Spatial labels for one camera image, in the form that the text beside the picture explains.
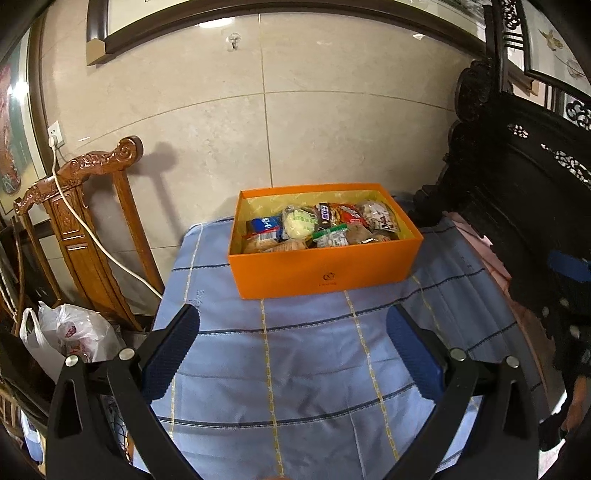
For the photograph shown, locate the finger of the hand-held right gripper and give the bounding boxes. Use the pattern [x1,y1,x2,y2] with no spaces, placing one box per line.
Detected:
[547,250,591,283]
[539,295,591,343]

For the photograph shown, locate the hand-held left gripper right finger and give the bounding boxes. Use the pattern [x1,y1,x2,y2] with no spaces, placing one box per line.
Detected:
[385,305,541,480]

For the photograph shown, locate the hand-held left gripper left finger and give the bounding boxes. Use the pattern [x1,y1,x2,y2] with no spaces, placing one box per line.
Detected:
[45,303,201,480]

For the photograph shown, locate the orange cardboard box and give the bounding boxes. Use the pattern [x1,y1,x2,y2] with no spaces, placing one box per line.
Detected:
[228,183,424,301]

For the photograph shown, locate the clear round biscuit bag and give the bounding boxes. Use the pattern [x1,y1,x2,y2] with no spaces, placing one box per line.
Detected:
[346,224,399,245]

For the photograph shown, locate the clear green snack packet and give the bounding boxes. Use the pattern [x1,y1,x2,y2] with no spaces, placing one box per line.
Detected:
[311,224,349,248]

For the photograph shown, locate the white candy bag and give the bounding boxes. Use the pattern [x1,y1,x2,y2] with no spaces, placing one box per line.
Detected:
[358,200,400,232]

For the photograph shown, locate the brown bread packet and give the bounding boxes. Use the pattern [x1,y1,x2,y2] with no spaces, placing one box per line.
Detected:
[242,231,282,254]

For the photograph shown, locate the red snack packet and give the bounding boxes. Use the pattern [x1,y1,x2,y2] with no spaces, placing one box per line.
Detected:
[333,203,370,227]

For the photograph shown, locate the yellow cake packet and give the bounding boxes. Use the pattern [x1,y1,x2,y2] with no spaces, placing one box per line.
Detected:
[265,239,317,254]

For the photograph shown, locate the pale round cake packet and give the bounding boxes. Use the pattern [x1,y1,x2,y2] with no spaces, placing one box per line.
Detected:
[281,206,320,240]

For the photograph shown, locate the person's right hand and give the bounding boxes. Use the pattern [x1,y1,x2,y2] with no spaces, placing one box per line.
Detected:
[566,376,591,431]

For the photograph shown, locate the blue checked tablecloth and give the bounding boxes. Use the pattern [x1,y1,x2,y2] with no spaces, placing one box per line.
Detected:
[131,217,548,480]

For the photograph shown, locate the white plastic bag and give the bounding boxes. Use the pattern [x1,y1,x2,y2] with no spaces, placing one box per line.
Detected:
[19,301,125,384]

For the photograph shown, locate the dark carved wooden bench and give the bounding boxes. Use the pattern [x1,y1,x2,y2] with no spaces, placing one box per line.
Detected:
[411,0,591,370]

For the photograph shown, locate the carved brown wooden chair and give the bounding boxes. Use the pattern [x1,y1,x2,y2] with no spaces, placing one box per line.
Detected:
[13,136,165,331]

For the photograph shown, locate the framed floral painting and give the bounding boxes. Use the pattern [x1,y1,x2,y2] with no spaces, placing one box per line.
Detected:
[517,0,591,99]

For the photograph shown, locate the framed panda painting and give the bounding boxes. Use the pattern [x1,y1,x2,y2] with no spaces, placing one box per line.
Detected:
[86,0,497,68]

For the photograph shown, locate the white power cable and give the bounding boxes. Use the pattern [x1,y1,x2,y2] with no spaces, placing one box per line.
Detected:
[48,137,165,297]

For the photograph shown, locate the white wall socket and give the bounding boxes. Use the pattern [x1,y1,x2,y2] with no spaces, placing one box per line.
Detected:
[47,121,68,149]

